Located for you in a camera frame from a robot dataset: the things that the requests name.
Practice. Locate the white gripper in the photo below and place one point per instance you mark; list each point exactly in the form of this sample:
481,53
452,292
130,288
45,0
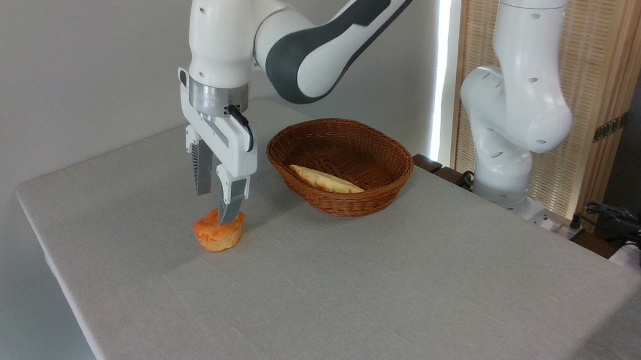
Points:
231,145

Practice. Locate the black metal screen hinge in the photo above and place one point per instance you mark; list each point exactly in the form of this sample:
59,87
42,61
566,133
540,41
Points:
610,128

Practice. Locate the brown woven wicker basket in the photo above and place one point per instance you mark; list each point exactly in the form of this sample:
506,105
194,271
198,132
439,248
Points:
378,195

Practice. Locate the orange muffin-shaped bread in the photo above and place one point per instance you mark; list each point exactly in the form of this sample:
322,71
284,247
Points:
217,237

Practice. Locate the flat elongated yellow bread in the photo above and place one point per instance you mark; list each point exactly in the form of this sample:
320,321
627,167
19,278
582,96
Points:
326,181

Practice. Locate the light grey tablecloth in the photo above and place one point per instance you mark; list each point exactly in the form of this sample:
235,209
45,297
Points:
321,297

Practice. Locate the light wooden slatted screen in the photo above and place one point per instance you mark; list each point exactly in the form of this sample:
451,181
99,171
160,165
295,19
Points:
607,62

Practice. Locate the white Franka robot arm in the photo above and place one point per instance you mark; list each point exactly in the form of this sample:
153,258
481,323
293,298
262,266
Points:
314,52

